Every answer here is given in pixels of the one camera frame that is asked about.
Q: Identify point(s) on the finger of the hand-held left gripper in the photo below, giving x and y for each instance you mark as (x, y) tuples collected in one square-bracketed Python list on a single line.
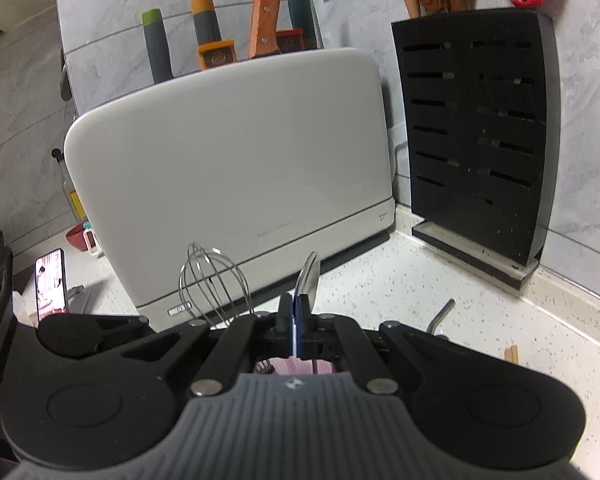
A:
[(70, 332)]

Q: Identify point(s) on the metal spoon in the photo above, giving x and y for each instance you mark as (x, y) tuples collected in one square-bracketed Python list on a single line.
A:
[(307, 275)]

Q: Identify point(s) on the oil bottle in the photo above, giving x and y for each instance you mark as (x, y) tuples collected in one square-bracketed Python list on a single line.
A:
[(72, 185)]

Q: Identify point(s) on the pink mesh utensil holder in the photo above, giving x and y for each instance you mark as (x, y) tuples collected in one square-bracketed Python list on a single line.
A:
[(300, 366)]

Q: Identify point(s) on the bent metal straw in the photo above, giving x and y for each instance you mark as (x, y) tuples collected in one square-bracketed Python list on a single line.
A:
[(442, 315)]

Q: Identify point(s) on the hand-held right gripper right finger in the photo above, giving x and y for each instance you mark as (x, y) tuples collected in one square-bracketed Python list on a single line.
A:
[(303, 315)]

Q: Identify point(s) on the red cup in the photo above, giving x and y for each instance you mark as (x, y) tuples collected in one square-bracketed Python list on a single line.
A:
[(76, 239)]

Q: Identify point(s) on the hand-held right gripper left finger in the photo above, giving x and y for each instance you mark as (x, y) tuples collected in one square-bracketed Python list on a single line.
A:
[(286, 315)]

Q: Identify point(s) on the grey phone stand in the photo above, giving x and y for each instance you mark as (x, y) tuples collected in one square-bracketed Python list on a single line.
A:
[(82, 297)]

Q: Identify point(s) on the smartphone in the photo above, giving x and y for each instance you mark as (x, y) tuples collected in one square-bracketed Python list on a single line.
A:
[(51, 285)]

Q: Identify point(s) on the red kitchen tool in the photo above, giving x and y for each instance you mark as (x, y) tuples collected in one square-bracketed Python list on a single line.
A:
[(290, 40)]

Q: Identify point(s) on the metal whisk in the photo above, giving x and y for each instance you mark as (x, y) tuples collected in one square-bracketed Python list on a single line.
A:
[(215, 280)]

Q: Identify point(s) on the black knife block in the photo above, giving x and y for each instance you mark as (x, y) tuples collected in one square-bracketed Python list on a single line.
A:
[(480, 135)]

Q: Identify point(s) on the orange kitchen tool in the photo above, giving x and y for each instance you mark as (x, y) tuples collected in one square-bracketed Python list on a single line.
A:
[(217, 55)]

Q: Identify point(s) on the white mug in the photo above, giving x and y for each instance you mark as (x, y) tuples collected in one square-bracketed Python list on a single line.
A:
[(92, 244)]

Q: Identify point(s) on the white knife sterilizer appliance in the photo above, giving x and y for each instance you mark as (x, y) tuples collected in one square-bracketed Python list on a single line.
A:
[(230, 160)]

